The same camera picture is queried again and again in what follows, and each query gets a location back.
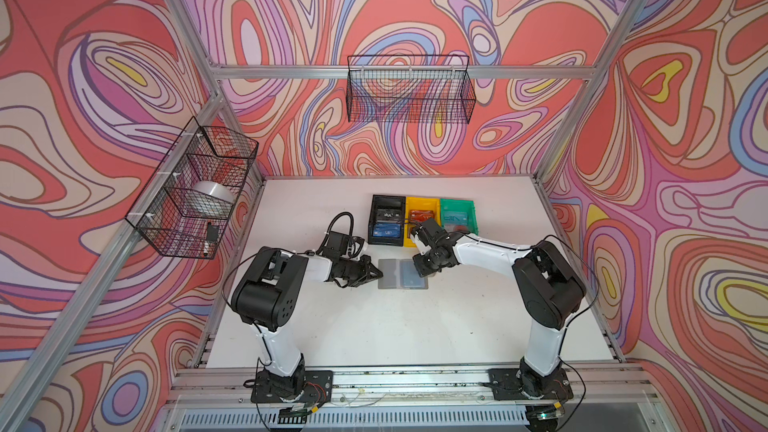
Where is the red VIP card in bin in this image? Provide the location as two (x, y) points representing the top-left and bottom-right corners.
(408, 209), (435, 224)

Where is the black wire basket back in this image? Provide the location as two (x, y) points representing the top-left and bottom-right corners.
(346, 52), (477, 124)

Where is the green plastic bin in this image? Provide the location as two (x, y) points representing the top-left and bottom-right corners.
(440, 198), (479, 234)

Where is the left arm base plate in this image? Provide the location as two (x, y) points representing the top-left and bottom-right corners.
(250, 369), (334, 405)

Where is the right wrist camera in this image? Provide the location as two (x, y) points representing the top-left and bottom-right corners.
(409, 218), (448, 252)

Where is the blue VIP card in bin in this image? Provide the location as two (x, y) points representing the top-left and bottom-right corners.
(372, 222), (401, 238)

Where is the silver tape roll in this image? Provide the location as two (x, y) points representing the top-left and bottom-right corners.
(192, 180), (235, 203)

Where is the yellow plastic bin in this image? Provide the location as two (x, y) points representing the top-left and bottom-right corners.
(404, 196), (442, 247)

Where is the black wire basket left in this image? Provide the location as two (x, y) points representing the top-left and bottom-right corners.
(125, 118), (259, 260)

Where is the black wire basket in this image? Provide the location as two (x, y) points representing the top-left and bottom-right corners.
(125, 118), (259, 260)
(346, 52), (477, 124)

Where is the aluminium front rail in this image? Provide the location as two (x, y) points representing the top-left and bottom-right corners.
(158, 361), (676, 431)

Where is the black plastic bin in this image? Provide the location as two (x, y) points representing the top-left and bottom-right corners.
(367, 194), (406, 247)

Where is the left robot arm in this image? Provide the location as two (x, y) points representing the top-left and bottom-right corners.
(229, 246), (383, 388)

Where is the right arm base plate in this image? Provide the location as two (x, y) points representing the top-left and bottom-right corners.
(482, 367), (574, 402)

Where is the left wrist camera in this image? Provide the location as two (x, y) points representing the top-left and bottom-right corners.
(318, 231), (365, 260)

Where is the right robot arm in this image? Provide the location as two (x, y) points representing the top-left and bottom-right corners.
(411, 227), (586, 399)

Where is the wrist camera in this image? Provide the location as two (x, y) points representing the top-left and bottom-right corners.
(318, 231), (365, 260)
(409, 218), (448, 252)

